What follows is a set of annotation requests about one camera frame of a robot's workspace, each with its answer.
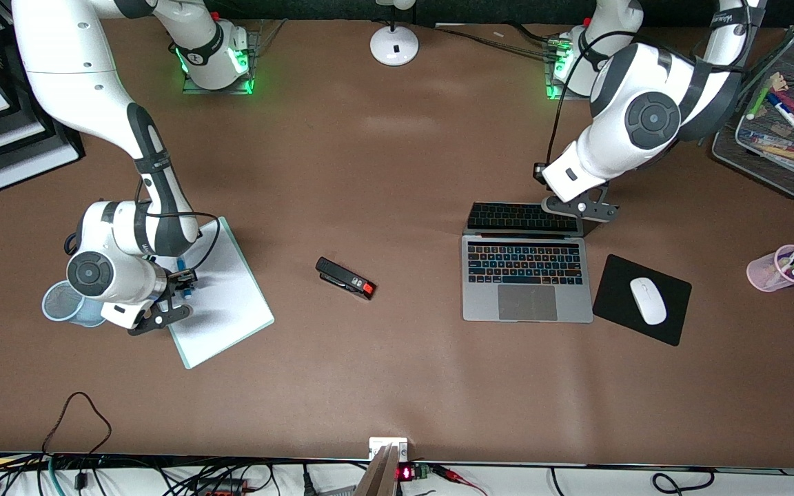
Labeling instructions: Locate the silver laptop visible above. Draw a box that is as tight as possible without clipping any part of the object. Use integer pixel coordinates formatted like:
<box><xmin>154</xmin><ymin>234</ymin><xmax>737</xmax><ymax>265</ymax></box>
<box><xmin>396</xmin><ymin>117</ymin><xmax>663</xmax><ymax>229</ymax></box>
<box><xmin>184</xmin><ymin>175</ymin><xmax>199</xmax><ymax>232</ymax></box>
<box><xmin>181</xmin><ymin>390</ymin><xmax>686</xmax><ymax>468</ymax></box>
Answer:
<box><xmin>462</xmin><ymin>202</ymin><xmax>594</xmax><ymax>323</ymax></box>

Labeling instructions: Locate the white sheet with faint scribbles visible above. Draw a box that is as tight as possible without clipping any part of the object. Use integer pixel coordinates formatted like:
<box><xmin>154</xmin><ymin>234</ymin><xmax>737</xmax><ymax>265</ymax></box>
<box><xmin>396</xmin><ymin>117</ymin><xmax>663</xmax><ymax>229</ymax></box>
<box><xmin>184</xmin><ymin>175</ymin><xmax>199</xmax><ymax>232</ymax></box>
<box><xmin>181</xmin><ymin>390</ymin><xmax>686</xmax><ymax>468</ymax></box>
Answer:
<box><xmin>166</xmin><ymin>222</ymin><xmax>274</xmax><ymax>366</ymax></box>

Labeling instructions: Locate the mint green clipboard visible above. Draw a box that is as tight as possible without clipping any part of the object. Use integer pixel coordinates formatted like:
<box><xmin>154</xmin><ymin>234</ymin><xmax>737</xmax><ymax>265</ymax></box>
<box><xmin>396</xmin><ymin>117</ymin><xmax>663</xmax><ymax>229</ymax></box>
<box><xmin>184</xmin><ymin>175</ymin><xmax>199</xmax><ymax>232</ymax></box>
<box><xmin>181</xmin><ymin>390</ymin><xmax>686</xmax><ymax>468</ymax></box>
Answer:
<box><xmin>163</xmin><ymin>216</ymin><xmax>276</xmax><ymax>370</ymax></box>

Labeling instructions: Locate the light blue mesh cup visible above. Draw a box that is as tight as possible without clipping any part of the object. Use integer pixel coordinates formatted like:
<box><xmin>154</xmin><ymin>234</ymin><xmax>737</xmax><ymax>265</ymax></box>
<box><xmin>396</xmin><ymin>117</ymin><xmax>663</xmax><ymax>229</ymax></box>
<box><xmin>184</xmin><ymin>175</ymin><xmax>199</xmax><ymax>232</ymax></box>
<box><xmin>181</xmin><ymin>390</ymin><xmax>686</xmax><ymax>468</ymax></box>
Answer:
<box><xmin>41</xmin><ymin>280</ymin><xmax>107</xmax><ymax>328</ymax></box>

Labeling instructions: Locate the black mouse pad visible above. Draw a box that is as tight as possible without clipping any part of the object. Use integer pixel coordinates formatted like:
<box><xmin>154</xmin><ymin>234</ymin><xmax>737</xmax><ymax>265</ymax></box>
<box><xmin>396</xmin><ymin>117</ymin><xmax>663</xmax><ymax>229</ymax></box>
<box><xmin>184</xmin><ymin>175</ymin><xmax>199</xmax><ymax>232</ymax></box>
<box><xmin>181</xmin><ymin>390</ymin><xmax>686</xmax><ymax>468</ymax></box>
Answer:
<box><xmin>592</xmin><ymin>254</ymin><xmax>693</xmax><ymax>347</ymax></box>

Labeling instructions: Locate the black stapler red tip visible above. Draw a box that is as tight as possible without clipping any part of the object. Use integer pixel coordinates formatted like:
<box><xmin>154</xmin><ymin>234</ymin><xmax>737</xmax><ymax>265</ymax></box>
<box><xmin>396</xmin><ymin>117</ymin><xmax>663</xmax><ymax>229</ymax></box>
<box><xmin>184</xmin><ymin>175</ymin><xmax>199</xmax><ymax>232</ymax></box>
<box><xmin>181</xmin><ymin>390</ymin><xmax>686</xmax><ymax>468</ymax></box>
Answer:
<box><xmin>315</xmin><ymin>256</ymin><xmax>377</xmax><ymax>301</ymax></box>

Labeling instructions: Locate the white computer mouse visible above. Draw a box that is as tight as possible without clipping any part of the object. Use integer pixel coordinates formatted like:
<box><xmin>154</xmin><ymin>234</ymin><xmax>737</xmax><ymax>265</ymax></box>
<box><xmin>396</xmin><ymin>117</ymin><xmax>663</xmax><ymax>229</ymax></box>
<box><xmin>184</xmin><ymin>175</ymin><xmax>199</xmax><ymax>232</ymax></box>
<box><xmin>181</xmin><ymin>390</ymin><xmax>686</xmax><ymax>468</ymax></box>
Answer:
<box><xmin>629</xmin><ymin>277</ymin><xmax>668</xmax><ymax>326</ymax></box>

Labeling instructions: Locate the black stacked paper tray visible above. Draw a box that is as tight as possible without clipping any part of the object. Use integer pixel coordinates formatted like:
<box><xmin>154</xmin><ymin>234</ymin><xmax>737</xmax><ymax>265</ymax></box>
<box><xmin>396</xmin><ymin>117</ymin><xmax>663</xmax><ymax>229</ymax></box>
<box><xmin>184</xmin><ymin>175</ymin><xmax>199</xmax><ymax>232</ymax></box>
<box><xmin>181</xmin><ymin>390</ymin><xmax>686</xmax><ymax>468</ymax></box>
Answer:
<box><xmin>0</xmin><ymin>0</ymin><xmax>86</xmax><ymax>192</ymax></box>

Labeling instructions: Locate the white round-base stand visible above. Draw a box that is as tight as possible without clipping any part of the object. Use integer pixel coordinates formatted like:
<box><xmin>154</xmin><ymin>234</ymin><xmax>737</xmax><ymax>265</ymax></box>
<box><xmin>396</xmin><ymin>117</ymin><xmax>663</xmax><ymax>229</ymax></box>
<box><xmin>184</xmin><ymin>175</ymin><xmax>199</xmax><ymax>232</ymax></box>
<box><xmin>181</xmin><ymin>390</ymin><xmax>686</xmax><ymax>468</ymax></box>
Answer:
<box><xmin>369</xmin><ymin>0</ymin><xmax>420</xmax><ymax>68</ymax></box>

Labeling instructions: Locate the pink translucent pen cup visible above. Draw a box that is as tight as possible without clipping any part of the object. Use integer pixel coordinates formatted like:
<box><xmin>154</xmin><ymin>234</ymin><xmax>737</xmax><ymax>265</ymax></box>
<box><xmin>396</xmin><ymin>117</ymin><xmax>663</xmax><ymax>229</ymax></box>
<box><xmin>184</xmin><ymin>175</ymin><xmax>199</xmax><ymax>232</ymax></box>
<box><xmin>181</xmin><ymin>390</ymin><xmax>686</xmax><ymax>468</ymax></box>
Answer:
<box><xmin>746</xmin><ymin>245</ymin><xmax>794</xmax><ymax>293</ymax></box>

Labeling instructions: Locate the black cable bundle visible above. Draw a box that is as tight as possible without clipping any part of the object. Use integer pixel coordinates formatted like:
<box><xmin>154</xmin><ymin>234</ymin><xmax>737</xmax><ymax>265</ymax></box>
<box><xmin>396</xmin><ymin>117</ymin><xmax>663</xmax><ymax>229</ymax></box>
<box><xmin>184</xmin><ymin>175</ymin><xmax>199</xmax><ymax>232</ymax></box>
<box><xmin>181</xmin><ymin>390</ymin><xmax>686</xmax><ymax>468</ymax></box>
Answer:
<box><xmin>431</xmin><ymin>23</ymin><xmax>569</xmax><ymax>57</ymax></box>

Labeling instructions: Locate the thin black looped cable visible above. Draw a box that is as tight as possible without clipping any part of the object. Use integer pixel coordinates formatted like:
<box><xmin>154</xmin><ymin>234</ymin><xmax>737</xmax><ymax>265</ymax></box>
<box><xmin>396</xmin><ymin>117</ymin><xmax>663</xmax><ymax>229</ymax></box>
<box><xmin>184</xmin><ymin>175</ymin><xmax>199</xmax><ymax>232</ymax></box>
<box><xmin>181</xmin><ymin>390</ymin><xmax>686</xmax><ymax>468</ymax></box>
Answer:
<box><xmin>42</xmin><ymin>391</ymin><xmax>112</xmax><ymax>457</ymax></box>

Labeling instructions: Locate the black wire mesh tray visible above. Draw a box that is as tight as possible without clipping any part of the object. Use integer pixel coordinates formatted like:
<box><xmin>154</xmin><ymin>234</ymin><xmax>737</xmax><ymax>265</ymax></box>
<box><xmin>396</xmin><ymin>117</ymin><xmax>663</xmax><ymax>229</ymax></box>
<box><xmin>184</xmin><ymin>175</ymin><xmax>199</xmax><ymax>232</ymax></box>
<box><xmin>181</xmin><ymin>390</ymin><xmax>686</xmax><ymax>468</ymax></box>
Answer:
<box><xmin>712</xmin><ymin>31</ymin><xmax>794</xmax><ymax>201</ymax></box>

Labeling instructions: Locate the white mount plate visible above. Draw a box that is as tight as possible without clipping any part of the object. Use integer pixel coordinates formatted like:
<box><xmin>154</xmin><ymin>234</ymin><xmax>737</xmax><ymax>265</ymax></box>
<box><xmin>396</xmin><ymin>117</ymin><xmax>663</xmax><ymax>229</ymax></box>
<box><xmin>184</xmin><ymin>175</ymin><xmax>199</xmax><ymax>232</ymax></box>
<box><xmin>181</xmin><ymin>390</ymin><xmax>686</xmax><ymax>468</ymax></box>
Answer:
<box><xmin>369</xmin><ymin>437</ymin><xmax>409</xmax><ymax>462</ymax></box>

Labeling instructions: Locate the grey camera bracket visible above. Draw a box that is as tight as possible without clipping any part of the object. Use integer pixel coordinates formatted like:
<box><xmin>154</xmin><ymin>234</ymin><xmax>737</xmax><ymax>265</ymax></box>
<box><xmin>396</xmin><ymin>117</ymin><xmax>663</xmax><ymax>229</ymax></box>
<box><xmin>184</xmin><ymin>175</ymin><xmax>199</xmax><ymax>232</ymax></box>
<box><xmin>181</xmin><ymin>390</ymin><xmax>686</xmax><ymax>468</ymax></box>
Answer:
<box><xmin>354</xmin><ymin>444</ymin><xmax>401</xmax><ymax>496</ymax></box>

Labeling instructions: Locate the red wire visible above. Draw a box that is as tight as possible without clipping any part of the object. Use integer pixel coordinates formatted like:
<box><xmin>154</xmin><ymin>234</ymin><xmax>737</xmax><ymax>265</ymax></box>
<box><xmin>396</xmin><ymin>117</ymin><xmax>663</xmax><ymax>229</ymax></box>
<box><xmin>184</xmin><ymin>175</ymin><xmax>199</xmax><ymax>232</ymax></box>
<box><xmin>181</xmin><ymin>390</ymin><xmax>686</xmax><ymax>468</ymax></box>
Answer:
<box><xmin>431</xmin><ymin>464</ymin><xmax>489</xmax><ymax>496</ymax></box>

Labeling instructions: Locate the black coiled cable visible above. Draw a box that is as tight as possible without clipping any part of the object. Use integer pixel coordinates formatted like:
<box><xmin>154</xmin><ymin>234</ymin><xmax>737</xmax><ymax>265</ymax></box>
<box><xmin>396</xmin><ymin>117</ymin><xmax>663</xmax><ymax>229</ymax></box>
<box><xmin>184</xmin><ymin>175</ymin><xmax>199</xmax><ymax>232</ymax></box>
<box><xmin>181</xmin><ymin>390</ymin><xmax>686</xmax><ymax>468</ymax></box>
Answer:
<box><xmin>651</xmin><ymin>468</ymin><xmax>716</xmax><ymax>494</ymax></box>

